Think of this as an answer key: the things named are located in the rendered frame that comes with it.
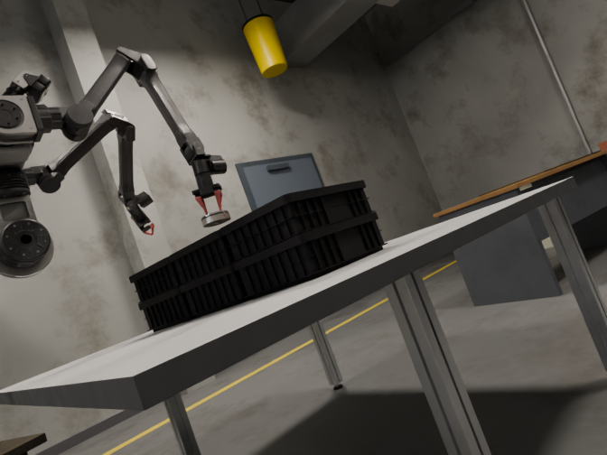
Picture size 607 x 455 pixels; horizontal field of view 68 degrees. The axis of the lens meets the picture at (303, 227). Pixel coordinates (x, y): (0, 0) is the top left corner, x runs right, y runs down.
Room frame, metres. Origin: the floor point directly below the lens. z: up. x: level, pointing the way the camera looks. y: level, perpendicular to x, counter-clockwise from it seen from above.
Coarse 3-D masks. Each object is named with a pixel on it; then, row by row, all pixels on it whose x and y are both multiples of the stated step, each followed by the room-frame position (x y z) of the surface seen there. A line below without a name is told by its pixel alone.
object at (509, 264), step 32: (512, 192) 2.84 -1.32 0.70; (576, 192) 3.26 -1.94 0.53; (512, 224) 2.91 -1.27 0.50; (544, 224) 2.96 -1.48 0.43; (576, 224) 3.88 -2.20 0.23; (480, 256) 3.19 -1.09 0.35; (512, 256) 2.98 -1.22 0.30; (544, 256) 2.82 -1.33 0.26; (480, 288) 3.27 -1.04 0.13; (512, 288) 3.06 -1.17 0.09; (544, 288) 2.88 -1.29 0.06
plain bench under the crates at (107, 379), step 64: (384, 256) 0.98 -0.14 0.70; (576, 256) 1.54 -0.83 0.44; (192, 320) 1.40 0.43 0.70; (256, 320) 0.61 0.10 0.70; (320, 320) 2.64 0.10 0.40; (64, 384) 0.76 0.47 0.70; (128, 384) 0.51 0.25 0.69; (192, 384) 0.54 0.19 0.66; (448, 384) 0.92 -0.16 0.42; (192, 448) 2.00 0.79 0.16; (448, 448) 0.95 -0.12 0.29
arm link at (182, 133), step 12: (144, 60) 1.58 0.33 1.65; (144, 72) 1.60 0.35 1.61; (156, 72) 1.63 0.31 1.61; (144, 84) 1.62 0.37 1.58; (156, 84) 1.62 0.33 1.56; (156, 96) 1.61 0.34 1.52; (168, 96) 1.63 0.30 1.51; (168, 108) 1.61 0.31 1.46; (168, 120) 1.61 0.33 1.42; (180, 120) 1.62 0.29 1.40; (180, 132) 1.60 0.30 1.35; (192, 132) 1.62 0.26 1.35; (180, 144) 1.63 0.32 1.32; (192, 156) 1.62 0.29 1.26
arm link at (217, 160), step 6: (192, 144) 1.60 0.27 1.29; (198, 144) 1.61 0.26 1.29; (198, 150) 1.60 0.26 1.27; (198, 156) 1.61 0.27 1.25; (204, 156) 1.63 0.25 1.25; (210, 156) 1.65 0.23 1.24; (216, 156) 1.67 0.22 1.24; (216, 162) 1.64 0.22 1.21; (222, 162) 1.66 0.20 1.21; (216, 168) 1.64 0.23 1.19; (222, 168) 1.66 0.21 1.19; (210, 174) 1.66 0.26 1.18
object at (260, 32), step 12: (252, 24) 5.32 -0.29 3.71; (264, 24) 5.32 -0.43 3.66; (252, 36) 5.36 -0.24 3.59; (264, 36) 5.32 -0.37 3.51; (276, 36) 5.42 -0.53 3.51; (252, 48) 5.43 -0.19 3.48; (264, 48) 5.33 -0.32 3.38; (276, 48) 5.37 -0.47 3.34; (264, 60) 5.36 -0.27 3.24; (276, 60) 5.34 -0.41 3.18; (264, 72) 5.45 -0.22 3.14; (276, 72) 5.58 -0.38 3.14
